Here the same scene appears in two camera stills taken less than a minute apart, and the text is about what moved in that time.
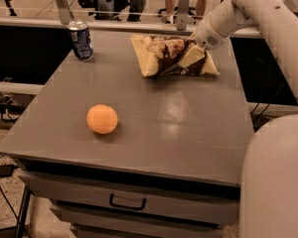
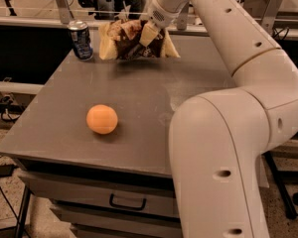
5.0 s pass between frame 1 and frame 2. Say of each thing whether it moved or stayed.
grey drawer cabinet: stayed
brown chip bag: moved
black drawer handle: stayed
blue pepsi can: stayed
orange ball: stayed
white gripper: moved
